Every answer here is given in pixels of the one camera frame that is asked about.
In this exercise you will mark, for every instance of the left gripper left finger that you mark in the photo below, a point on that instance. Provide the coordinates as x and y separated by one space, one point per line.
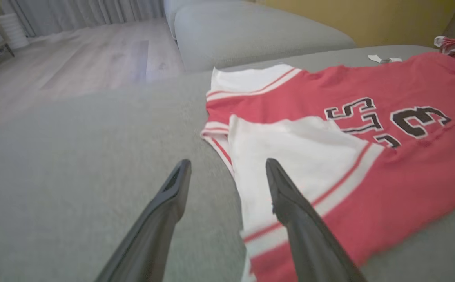
153 235

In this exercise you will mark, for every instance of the red jersey with white sleeves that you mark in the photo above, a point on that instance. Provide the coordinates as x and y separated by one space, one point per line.
388 188

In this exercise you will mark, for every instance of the grey curtain panel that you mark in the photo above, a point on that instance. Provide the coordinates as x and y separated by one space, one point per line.
86 13

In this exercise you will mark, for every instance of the white ribbed cylinder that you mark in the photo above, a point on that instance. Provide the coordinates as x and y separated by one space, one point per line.
12 30

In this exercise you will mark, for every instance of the medium grey sofa seat cushion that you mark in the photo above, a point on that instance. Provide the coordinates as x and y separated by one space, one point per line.
251 35

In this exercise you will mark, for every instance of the large grey sofa seat cushion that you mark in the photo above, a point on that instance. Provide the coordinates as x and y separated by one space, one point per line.
74 156

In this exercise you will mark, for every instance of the small grey sofa seat cushion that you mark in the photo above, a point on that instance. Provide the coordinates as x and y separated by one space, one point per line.
170 11

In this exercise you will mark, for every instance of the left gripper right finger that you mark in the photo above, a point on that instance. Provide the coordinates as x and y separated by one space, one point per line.
313 243

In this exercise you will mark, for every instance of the yellow sofa backrest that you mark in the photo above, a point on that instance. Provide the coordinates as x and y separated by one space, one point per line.
360 19

